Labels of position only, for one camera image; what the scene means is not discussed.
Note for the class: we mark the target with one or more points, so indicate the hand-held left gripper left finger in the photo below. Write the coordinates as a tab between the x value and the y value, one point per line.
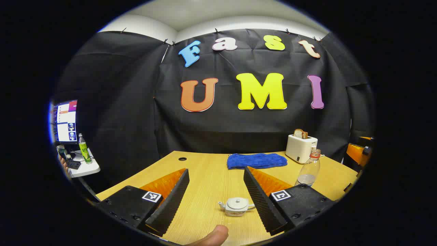
170	205

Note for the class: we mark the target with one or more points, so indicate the green drink bottle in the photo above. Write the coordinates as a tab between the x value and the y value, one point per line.
84	150

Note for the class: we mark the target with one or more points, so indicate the blue towel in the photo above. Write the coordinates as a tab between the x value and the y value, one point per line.
256	161

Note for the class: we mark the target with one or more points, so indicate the black keyboard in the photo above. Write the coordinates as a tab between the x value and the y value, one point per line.
73	164

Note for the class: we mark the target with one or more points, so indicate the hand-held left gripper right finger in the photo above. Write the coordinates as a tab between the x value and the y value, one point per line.
261	201

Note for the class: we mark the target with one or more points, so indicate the clear plastic water bottle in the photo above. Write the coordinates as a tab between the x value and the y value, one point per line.
309	171

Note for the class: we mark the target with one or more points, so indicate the small white side table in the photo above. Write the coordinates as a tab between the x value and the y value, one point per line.
85	169

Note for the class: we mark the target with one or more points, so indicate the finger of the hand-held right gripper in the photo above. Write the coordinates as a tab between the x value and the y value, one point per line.
355	153

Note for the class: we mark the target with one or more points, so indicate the black backdrop cloth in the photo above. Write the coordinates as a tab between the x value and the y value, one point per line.
136	119

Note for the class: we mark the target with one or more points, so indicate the computer monitor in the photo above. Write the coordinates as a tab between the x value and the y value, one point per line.
65	123

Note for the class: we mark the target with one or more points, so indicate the white ceramic teacup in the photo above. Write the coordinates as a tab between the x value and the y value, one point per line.
235	212

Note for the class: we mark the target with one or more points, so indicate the bread slice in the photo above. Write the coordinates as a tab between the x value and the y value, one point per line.
300	133

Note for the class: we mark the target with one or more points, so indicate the white toaster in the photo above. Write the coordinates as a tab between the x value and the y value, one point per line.
300	148

